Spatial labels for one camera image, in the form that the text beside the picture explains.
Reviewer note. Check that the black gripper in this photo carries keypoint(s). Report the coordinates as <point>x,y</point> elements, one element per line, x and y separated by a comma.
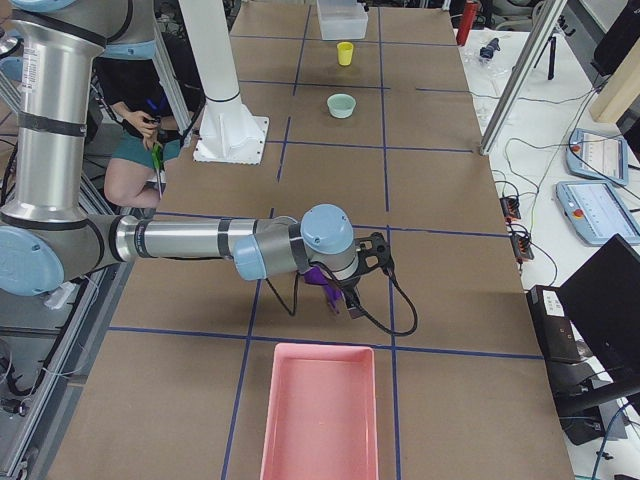
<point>348,288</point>

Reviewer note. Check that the purple microfiber cloth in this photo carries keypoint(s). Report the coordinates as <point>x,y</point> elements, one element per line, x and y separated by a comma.
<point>333,295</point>

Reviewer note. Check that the yellow plastic cup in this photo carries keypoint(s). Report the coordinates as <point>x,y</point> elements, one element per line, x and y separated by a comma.
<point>345,51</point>

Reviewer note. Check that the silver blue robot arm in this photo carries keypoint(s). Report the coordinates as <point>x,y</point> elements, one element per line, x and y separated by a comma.
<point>47,239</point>

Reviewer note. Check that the black computer box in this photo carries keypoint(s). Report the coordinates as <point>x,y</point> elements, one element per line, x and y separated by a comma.
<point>552,327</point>

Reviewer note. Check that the clear plastic box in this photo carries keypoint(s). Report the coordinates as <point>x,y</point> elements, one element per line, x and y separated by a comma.
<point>342,19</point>

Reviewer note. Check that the pink plastic bin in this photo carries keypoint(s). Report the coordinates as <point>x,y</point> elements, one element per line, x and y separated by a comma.
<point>321,421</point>

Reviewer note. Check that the near orange black connector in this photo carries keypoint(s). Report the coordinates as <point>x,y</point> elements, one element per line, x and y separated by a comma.
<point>521,246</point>

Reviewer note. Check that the orange black connector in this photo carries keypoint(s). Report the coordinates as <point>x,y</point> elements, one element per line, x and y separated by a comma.
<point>521,246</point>
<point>510,208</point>

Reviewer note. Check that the far orange black connector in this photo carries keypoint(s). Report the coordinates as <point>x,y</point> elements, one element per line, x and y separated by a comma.
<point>510,208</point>

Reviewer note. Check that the mint green bowl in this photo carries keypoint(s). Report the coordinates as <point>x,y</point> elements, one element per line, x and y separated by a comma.
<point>340,105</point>

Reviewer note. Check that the black monitor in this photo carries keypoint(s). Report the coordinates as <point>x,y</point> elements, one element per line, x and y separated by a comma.
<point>601,299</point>

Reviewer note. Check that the near teach pendant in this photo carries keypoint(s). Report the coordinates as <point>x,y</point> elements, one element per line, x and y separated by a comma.
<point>596,212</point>

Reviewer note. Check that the teach pendant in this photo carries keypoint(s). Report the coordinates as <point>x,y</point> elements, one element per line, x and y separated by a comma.
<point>596,212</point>
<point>594,155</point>

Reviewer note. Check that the seated person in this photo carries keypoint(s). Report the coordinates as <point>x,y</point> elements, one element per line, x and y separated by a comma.
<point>132,89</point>

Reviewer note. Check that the far teach pendant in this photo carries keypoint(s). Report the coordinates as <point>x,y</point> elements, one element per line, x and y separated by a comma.
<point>594,155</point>

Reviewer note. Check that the dark blue handheld tool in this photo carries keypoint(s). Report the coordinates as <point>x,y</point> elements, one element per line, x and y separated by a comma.
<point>487,52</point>

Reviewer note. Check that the red cylinder bottle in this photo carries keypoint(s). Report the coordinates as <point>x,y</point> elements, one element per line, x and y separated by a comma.
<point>466,21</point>

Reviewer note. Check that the white power strip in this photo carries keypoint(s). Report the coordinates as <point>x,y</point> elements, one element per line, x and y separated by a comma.
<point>57,298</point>

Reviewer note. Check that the black small tripod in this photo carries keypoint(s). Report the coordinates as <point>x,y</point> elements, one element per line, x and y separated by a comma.
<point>549,47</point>

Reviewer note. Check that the wooden board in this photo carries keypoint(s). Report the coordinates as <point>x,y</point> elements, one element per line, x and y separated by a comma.
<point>621,90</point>

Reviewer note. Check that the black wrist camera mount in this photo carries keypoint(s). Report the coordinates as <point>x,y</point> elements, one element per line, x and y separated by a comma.
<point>374,252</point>

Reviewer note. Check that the white camera stand column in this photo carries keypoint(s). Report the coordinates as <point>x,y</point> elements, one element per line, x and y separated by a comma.
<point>229,132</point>

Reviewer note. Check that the green handled grabber tool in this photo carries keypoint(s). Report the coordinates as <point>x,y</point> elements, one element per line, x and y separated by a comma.
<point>158,164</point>

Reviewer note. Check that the aluminium frame post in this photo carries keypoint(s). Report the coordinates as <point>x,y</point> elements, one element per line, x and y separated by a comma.
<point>537,38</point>

